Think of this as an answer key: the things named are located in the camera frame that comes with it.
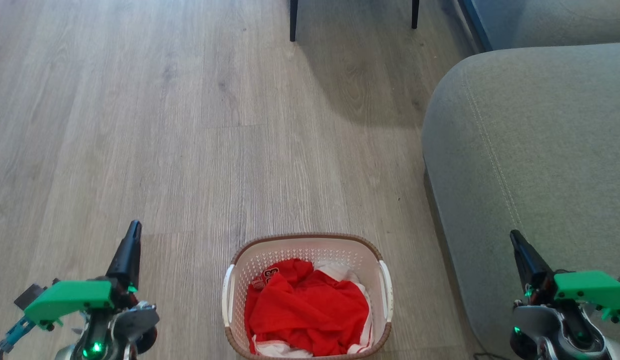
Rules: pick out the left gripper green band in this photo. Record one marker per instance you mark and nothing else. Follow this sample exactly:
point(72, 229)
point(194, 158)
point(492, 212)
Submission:
point(70, 297)

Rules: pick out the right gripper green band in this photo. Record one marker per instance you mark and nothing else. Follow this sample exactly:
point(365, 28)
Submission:
point(584, 287)

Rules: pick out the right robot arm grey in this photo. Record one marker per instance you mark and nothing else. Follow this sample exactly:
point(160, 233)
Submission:
point(539, 325)

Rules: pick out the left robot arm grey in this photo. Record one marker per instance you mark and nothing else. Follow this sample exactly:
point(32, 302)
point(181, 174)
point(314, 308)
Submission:
point(125, 325)

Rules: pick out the white plastic laundry basket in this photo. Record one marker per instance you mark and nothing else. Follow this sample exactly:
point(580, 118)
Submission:
point(310, 250)

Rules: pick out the grey fabric sofa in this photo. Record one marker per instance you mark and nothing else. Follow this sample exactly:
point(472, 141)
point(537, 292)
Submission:
point(529, 150)

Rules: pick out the table with black legs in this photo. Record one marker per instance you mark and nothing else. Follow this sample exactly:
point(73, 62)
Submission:
point(293, 20)

